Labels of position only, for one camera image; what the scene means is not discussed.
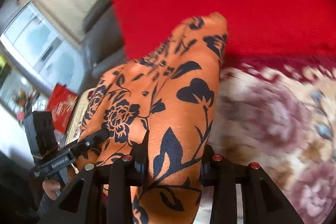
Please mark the orange floral garment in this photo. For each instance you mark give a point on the orange floral garment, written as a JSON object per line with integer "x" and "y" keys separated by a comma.
{"x": 169, "y": 96}

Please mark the white window frame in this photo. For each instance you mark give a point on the white window frame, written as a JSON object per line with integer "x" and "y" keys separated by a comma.
{"x": 44, "y": 53}

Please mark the left hand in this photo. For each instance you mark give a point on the left hand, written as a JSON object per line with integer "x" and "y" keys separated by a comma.
{"x": 53, "y": 187}

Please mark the floral plush blanket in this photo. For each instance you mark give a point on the floral plush blanket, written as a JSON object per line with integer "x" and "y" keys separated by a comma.
{"x": 280, "y": 112}

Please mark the red gift bag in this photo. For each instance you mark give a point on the red gift bag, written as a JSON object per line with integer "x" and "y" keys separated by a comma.
{"x": 61, "y": 104}

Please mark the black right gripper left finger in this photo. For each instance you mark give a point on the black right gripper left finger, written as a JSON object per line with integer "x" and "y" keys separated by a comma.
{"x": 101, "y": 194}

